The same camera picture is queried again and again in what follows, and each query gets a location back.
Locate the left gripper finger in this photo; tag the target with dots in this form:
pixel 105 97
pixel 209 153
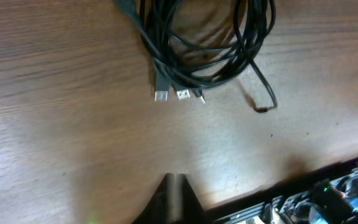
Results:
pixel 174 201

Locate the black USB cable thick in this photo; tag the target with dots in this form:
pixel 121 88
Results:
pixel 161 84

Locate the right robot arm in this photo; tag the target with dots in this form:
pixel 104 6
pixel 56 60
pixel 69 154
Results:
pixel 327 195

